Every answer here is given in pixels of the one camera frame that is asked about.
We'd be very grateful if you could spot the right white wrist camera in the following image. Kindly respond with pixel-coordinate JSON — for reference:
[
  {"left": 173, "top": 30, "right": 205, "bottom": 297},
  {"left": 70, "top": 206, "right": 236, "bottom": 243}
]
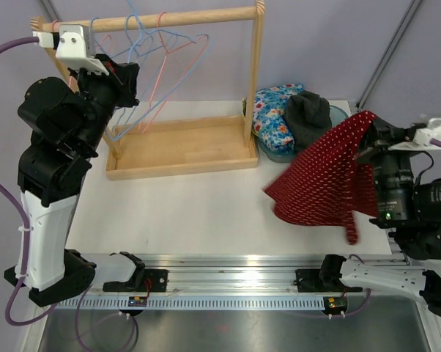
[{"left": 388, "top": 117, "right": 441, "bottom": 152}]

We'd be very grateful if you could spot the blue floral skirt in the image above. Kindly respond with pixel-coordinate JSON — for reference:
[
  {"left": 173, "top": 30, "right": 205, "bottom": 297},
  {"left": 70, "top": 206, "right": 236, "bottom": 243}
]
[{"left": 252, "top": 83, "right": 304, "bottom": 154}]

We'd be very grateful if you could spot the teal plastic tub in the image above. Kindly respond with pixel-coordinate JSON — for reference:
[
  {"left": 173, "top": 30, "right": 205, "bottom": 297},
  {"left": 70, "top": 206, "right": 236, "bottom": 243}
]
[{"left": 256, "top": 105, "right": 349, "bottom": 164}]

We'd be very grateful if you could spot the right aluminium frame post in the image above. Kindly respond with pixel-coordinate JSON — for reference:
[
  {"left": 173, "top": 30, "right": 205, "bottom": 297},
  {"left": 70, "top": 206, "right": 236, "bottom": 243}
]
[{"left": 355, "top": 0, "right": 425, "bottom": 111}]

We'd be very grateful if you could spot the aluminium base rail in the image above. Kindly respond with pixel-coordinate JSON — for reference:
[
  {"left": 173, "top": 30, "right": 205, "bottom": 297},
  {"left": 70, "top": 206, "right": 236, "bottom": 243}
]
[{"left": 35, "top": 253, "right": 434, "bottom": 296}]

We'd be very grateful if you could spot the pink wire hanger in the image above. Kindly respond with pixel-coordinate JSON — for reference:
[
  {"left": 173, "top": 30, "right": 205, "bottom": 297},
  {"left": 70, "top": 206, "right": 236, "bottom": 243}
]
[{"left": 51, "top": 20, "right": 114, "bottom": 89}]

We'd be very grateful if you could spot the wooden clothes rack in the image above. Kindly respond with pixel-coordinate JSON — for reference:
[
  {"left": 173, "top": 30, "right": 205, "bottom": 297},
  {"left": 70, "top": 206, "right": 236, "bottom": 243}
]
[{"left": 29, "top": 0, "right": 266, "bottom": 182}]

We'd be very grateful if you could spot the red dotted skirt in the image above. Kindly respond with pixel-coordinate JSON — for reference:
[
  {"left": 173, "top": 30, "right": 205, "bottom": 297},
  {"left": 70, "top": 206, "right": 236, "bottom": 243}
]
[{"left": 264, "top": 110, "right": 377, "bottom": 245}]

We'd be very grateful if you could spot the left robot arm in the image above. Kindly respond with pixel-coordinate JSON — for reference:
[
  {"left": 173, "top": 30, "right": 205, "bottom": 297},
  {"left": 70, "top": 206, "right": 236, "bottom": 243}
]
[{"left": 4, "top": 54, "right": 168, "bottom": 307}]

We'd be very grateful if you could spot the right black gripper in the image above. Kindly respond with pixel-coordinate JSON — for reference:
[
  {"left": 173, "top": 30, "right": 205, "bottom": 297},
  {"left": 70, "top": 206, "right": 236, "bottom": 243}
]
[{"left": 351, "top": 111, "right": 421, "bottom": 222}]

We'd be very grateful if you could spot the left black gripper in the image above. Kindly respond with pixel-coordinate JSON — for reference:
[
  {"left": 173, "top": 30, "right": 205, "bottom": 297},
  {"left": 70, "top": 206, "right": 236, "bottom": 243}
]
[{"left": 67, "top": 53, "right": 139, "bottom": 153}]

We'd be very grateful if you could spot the slotted grey cable duct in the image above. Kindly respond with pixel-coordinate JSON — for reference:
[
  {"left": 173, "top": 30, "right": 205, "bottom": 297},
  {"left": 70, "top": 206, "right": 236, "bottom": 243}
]
[{"left": 58, "top": 295, "right": 325, "bottom": 311}]

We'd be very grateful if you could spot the aluminium frame post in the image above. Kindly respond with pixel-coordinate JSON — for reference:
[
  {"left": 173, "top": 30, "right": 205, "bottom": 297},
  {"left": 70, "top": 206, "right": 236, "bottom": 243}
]
[
  {"left": 355, "top": 0, "right": 425, "bottom": 111},
  {"left": 37, "top": 0, "right": 61, "bottom": 22}
]

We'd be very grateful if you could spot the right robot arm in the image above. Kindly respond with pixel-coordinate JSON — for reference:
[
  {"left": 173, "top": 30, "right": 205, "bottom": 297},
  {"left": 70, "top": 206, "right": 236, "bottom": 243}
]
[{"left": 294, "top": 117, "right": 441, "bottom": 317}]

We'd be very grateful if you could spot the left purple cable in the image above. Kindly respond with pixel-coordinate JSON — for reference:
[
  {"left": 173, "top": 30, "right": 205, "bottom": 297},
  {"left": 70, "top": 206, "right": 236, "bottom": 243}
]
[{"left": 0, "top": 36, "right": 82, "bottom": 327}]

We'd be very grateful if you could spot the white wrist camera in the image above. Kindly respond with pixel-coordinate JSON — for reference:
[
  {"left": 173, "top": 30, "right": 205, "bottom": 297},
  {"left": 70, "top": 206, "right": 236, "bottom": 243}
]
[
  {"left": 32, "top": 24, "right": 109, "bottom": 77},
  {"left": 388, "top": 117, "right": 441, "bottom": 152}
]

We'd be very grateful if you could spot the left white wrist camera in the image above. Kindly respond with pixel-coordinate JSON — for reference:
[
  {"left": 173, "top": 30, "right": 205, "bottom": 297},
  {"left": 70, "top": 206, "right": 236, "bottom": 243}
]
[{"left": 32, "top": 24, "right": 109, "bottom": 77}]

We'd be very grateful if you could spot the left aluminium frame post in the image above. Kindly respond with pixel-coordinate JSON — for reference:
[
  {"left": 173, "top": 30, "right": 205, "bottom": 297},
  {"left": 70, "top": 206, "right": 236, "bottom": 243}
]
[{"left": 37, "top": 0, "right": 61, "bottom": 22}]

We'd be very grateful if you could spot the dark grey dotted skirt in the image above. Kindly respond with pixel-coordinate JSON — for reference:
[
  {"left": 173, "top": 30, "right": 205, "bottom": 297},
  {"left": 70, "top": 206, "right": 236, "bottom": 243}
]
[{"left": 284, "top": 90, "right": 332, "bottom": 153}]

